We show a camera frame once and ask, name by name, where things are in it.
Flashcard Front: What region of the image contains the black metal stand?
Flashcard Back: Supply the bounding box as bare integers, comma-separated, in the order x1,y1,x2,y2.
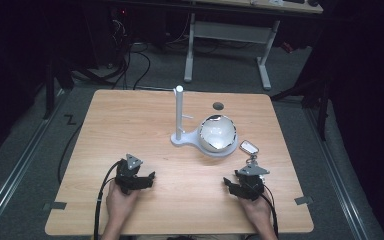
42,56,75,120
269,75,332,142

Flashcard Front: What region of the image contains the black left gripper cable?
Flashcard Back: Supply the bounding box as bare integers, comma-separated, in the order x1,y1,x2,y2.
93,159,124,240

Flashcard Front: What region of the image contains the black floor cable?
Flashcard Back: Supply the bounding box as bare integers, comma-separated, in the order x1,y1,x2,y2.
57,122,84,185

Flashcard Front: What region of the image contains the white stand with pole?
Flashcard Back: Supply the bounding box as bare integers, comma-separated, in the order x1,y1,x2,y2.
170,85,240,159

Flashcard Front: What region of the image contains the metal floor rail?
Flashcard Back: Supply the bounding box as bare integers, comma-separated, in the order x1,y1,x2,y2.
303,107,370,240
0,89,68,236

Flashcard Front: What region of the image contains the white bowl with silver rim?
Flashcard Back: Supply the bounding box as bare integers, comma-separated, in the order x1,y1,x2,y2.
196,114,239,154

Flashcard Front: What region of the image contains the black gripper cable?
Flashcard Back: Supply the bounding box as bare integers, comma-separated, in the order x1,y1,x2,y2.
259,185,280,239
93,159,124,240

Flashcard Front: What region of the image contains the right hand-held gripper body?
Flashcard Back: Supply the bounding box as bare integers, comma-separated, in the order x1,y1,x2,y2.
234,162,271,202

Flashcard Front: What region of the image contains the person's right hand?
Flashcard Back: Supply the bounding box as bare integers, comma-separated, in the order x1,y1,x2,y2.
238,192,274,231

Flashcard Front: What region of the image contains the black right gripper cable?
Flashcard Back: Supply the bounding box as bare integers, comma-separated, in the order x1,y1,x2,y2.
259,185,280,239

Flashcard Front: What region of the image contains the wooden desk with white legs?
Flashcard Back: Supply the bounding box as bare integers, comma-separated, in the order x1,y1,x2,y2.
183,0,325,91

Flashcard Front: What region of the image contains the bundle of black cables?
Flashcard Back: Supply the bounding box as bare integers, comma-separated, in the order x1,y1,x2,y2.
109,18,152,91

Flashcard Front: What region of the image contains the white key tag with ring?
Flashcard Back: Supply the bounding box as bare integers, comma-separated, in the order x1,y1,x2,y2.
238,139,260,167

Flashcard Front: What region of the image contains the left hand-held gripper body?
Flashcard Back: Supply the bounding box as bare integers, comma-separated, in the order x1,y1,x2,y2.
114,153,148,196

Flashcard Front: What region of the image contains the grey tape piece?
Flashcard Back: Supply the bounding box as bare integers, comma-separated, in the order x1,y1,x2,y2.
42,201,68,212
293,195,314,206

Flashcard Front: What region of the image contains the person's left hand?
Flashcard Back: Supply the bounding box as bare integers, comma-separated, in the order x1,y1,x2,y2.
105,180,141,225

